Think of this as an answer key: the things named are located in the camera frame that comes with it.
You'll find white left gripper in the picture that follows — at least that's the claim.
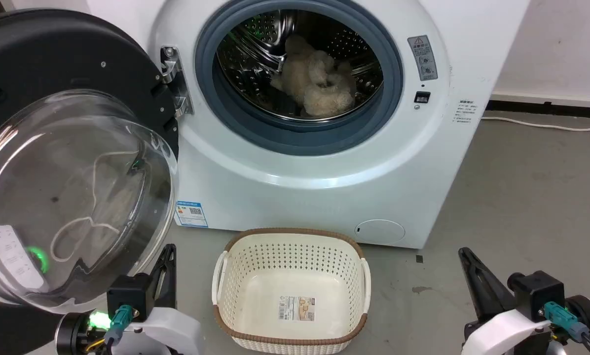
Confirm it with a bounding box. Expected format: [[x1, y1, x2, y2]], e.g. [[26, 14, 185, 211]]
[[123, 244, 205, 355]]

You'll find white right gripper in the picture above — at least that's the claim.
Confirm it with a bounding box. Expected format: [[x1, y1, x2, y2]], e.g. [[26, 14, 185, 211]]
[[458, 247, 554, 355]]

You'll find washer door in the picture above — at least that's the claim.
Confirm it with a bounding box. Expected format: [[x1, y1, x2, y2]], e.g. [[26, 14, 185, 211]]
[[0, 8, 180, 355]]

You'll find clear glass door bowl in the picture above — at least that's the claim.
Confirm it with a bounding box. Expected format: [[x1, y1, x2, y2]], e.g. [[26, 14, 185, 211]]
[[0, 89, 178, 314]]

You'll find white front-load washing machine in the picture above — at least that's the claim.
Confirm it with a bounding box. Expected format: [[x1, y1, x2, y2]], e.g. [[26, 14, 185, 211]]
[[85, 0, 531, 249]]

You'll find chrome door hinge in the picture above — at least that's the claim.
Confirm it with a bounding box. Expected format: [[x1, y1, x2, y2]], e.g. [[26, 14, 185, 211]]
[[160, 46, 193, 118]]

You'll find blue white energy sticker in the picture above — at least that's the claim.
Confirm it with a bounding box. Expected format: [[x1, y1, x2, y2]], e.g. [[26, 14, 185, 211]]
[[176, 200, 209, 228]]

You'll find round filter cover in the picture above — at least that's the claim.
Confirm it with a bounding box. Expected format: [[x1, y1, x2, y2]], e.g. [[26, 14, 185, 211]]
[[355, 220, 406, 244]]

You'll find white perforated laundry basket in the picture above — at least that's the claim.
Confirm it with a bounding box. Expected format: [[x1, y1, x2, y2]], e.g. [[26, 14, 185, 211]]
[[212, 228, 371, 355]]

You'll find paper label in basket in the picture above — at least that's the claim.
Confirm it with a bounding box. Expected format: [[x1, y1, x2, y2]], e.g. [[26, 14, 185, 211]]
[[278, 295, 316, 322]]

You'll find small text sticker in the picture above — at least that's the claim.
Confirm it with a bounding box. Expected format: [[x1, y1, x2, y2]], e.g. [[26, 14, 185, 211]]
[[453, 99, 479, 124]]

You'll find black baseboard strip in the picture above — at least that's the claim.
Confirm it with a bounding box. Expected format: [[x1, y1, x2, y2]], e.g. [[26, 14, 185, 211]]
[[486, 100, 590, 119]]

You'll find grey warning sticker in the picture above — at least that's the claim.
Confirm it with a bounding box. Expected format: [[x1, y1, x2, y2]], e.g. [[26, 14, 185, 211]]
[[407, 35, 439, 82]]

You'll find beige plush toy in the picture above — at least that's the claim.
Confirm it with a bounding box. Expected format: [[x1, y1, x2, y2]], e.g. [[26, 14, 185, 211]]
[[270, 35, 357, 118]]

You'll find stainless steel drum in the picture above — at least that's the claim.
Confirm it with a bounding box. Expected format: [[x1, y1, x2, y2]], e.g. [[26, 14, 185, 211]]
[[217, 9, 384, 122]]

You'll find teal left cable connector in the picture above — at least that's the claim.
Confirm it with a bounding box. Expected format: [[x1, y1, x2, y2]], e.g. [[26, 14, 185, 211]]
[[105, 304, 134, 346]]

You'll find teal cable connector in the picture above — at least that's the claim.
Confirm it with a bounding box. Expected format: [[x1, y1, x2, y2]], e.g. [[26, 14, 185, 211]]
[[105, 304, 134, 346], [544, 301, 590, 342]]

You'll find teal right cable connector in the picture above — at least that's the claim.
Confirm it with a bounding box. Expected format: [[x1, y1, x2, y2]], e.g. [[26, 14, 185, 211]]
[[544, 301, 590, 342]]

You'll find white floor cable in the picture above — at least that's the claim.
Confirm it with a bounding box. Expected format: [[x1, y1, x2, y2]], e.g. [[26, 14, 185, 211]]
[[481, 116, 590, 132]]

